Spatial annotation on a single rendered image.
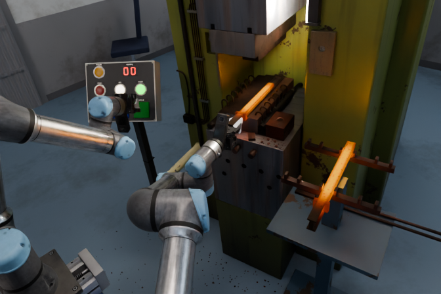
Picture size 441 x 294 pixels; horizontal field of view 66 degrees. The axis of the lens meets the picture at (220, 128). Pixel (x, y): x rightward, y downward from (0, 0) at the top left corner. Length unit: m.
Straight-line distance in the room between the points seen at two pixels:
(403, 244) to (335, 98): 1.21
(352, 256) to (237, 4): 0.97
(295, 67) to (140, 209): 1.18
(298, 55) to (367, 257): 0.99
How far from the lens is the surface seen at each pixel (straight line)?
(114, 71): 1.68
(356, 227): 1.41
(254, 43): 1.31
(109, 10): 4.56
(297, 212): 1.42
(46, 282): 1.27
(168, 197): 0.94
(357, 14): 1.31
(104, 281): 1.36
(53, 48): 4.35
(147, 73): 1.62
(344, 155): 1.27
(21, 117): 0.99
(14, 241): 1.16
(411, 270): 2.30
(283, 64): 1.86
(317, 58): 1.37
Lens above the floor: 1.79
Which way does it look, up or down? 34 degrees down
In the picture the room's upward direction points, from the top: 6 degrees counter-clockwise
